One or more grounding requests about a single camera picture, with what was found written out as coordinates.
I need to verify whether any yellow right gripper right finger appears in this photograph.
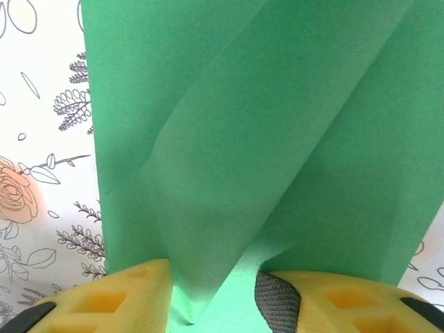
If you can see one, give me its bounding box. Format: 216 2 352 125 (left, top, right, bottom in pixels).
255 270 444 333

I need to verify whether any floral patterned table cover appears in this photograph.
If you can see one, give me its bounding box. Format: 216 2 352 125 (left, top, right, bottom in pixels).
0 0 444 333

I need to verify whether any green paper sheet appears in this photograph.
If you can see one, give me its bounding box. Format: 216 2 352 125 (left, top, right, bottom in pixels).
76 0 444 333

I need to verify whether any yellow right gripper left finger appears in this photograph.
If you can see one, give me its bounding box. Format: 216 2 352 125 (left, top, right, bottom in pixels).
0 258 173 333

